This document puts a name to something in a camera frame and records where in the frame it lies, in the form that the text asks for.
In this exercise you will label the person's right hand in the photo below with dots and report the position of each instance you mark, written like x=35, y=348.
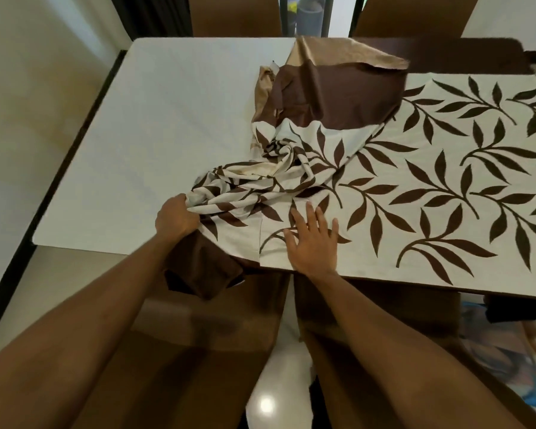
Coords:
x=315, y=252

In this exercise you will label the person's left hand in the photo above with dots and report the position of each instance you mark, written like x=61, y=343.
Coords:
x=174, y=218

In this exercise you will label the person's right little finger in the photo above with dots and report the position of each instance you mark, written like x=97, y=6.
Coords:
x=334, y=232

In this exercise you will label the person's left fingers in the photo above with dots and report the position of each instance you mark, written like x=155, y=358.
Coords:
x=191, y=213

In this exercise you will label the person's right thumb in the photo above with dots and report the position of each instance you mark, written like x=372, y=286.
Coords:
x=290, y=242

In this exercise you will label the person's right middle finger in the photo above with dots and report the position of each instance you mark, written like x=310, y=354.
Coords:
x=312, y=218

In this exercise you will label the cream brown leaf print cloth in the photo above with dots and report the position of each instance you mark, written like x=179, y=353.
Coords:
x=429, y=174

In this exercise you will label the person's left forearm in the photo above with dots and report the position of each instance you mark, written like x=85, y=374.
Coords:
x=80, y=335

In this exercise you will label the person's right forearm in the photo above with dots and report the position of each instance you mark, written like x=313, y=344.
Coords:
x=384, y=352

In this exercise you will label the brown chair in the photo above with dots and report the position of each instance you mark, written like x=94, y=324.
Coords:
x=196, y=352
x=234, y=15
x=411, y=15
x=429, y=308

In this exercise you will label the grey pot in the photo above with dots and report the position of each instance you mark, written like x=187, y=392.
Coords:
x=309, y=20

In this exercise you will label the dark curtain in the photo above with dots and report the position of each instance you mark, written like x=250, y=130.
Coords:
x=152, y=13

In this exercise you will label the blue patterned fabric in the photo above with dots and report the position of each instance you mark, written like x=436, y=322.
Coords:
x=504, y=348

